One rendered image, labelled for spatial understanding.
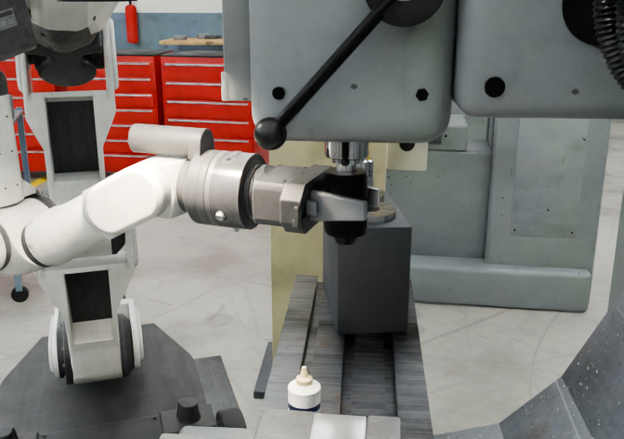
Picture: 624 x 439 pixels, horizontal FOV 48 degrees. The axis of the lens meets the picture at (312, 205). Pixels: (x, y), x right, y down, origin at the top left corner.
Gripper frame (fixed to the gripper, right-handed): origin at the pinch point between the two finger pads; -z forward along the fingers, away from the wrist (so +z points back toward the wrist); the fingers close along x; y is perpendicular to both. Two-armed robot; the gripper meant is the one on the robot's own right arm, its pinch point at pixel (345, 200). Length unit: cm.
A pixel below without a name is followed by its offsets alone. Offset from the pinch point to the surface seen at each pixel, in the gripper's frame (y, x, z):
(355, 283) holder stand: 23.4, 31.2, 7.5
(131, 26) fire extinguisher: 25, 773, 536
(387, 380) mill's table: 33.9, 21.3, -0.7
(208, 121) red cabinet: 73, 402, 229
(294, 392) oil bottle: 24.2, -1.3, 5.6
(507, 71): -15.5, -8.0, -16.5
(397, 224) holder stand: 13.8, 35.3, 1.7
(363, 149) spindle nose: -6.1, -1.0, -2.1
